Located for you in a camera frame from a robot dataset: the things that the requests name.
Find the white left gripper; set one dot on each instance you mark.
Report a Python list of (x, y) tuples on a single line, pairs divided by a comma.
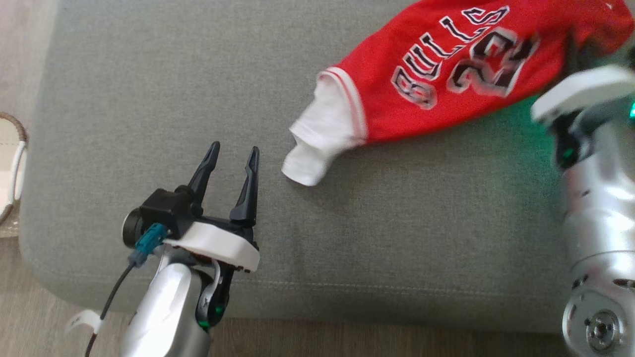
[(218, 245)]

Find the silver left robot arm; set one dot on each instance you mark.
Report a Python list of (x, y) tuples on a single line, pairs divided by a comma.
[(163, 307)]

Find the woven basket white lining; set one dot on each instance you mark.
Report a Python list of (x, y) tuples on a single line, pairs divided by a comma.
[(7, 163)]

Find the red Bulls jersey white sleeves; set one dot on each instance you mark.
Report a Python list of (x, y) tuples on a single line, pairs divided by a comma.
[(387, 64)]

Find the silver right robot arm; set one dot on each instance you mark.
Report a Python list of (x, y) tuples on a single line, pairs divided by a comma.
[(600, 208)]

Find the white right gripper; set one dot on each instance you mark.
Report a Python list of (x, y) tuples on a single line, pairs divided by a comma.
[(580, 91)]

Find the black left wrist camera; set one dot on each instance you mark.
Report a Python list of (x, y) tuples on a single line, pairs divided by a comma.
[(163, 210)]

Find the grey fabric sofa cushion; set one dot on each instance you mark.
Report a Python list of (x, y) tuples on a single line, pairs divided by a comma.
[(149, 99)]

